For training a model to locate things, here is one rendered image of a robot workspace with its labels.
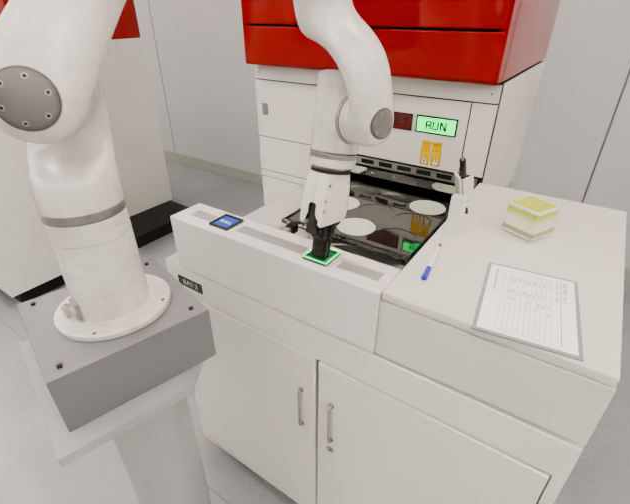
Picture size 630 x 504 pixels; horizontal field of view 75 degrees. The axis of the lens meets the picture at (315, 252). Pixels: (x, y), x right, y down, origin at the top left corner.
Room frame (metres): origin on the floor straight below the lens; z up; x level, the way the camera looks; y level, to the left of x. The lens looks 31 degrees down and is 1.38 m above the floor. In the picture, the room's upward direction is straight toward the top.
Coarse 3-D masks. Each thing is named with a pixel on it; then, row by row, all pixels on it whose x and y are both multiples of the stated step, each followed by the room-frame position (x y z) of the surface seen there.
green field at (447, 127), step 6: (420, 120) 1.19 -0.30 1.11; (426, 120) 1.18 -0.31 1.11; (432, 120) 1.17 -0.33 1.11; (438, 120) 1.16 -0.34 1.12; (444, 120) 1.15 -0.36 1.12; (450, 120) 1.14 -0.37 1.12; (420, 126) 1.19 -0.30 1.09; (426, 126) 1.18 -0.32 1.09; (432, 126) 1.17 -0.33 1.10; (438, 126) 1.16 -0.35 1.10; (444, 126) 1.15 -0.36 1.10; (450, 126) 1.14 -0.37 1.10; (432, 132) 1.17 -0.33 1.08; (438, 132) 1.16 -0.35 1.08; (444, 132) 1.15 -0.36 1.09; (450, 132) 1.14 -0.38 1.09
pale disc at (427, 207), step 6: (414, 204) 1.07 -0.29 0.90; (420, 204) 1.07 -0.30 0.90; (426, 204) 1.07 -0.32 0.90; (432, 204) 1.07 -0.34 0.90; (438, 204) 1.07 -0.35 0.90; (414, 210) 1.03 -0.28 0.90; (420, 210) 1.03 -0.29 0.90; (426, 210) 1.03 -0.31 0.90; (432, 210) 1.03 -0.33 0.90; (438, 210) 1.03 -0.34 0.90; (444, 210) 1.03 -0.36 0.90
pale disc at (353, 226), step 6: (342, 222) 0.96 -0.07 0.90; (348, 222) 0.96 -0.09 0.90; (354, 222) 0.96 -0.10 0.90; (360, 222) 0.96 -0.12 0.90; (366, 222) 0.96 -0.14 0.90; (372, 222) 0.96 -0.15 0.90; (342, 228) 0.92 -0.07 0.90; (348, 228) 0.92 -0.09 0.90; (354, 228) 0.92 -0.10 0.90; (360, 228) 0.92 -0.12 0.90; (366, 228) 0.92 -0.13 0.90; (372, 228) 0.92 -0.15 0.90; (354, 234) 0.89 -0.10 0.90; (360, 234) 0.89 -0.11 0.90; (366, 234) 0.89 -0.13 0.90
